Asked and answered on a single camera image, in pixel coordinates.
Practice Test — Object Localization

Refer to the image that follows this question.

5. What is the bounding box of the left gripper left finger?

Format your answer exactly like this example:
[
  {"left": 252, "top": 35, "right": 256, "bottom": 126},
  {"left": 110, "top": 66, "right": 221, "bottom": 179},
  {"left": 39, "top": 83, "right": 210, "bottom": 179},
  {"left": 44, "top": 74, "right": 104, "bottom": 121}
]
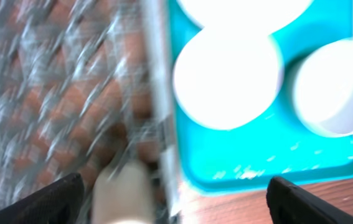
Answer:
[{"left": 0, "top": 173, "right": 85, "bottom": 224}]

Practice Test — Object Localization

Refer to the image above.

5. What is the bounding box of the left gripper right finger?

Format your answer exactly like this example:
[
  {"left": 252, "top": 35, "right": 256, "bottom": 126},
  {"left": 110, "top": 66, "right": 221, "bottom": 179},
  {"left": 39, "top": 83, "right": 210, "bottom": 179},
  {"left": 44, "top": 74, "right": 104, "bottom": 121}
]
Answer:
[{"left": 266, "top": 176, "right": 353, "bottom": 224}]

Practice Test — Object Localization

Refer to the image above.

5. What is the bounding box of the white cup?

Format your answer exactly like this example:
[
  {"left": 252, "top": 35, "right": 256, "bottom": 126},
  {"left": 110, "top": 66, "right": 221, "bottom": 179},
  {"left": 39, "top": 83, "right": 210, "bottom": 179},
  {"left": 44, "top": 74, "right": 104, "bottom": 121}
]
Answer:
[{"left": 291, "top": 39, "right": 353, "bottom": 138}]

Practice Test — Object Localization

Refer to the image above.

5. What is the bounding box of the small white plate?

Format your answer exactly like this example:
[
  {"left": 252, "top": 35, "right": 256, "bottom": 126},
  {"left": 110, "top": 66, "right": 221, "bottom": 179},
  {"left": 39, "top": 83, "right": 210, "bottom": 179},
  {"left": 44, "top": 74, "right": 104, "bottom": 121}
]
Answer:
[{"left": 172, "top": 27, "right": 283, "bottom": 130}]

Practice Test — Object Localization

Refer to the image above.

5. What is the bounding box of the large white plate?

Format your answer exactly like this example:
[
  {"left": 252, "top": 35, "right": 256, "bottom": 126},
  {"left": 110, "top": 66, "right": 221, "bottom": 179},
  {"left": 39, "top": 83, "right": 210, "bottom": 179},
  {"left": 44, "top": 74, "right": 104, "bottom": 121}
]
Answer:
[{"left": 177, "top": 0, "right": 313, "bottom": 34}]

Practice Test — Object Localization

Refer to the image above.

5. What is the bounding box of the grey bowl with food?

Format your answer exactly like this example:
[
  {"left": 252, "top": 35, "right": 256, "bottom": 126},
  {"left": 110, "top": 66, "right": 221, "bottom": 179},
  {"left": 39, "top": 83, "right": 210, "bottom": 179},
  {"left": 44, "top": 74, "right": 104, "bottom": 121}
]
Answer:
[{"left": 92, "top": 161, "right": 156, "bottom": 224}]

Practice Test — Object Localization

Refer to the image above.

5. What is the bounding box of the teal serving tray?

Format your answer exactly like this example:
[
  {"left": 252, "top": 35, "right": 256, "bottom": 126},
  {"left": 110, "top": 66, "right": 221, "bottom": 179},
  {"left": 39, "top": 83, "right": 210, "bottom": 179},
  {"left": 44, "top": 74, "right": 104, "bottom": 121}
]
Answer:
[{"left": 174, "top": 0, "right": 353, "bottom": 195}]

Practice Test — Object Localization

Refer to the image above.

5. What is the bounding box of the grey plastic dish rack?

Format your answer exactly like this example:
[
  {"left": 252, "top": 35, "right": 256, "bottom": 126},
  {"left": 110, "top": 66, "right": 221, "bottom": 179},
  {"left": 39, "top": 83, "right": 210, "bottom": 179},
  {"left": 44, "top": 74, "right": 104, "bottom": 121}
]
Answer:
[{"left": 0, "top": 0, "right": 181, "bottom": 223}]

